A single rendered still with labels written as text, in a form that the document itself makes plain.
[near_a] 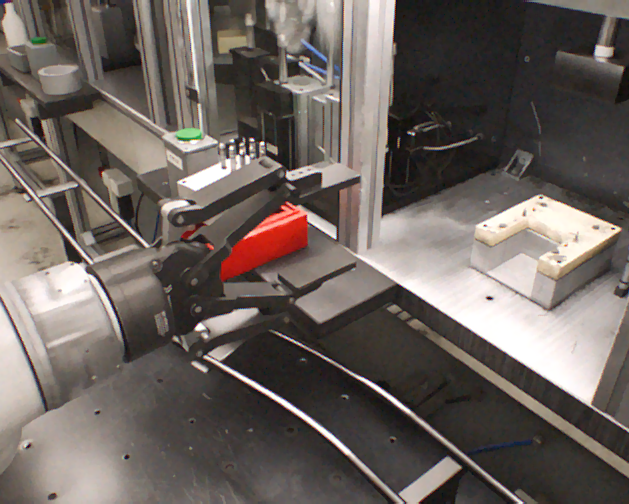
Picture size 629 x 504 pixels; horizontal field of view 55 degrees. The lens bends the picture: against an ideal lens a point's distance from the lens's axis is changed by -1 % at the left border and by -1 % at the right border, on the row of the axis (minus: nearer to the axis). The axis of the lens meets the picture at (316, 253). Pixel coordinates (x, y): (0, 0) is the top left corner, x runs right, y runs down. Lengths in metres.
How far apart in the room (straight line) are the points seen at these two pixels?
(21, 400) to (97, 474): 0.54
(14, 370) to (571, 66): 0.67
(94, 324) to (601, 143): 0.88
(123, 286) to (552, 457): 0.79
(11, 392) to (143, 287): 0.10
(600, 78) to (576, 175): 0.37
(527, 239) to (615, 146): 0.26
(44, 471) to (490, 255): 0.69
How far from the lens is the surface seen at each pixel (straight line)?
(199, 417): 0.97
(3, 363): 0.40
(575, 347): 0.79
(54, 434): 1.01
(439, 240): 0.93
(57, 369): 0.41
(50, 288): 0.42
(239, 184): 0.45
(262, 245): 0.85
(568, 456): 1.04
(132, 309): 0.42
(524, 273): 0.88
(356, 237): 0.87
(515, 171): 1.17
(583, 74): 0.80
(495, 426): 1.10
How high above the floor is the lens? 1.39
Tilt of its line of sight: 33 degrees down
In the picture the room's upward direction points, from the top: straight up
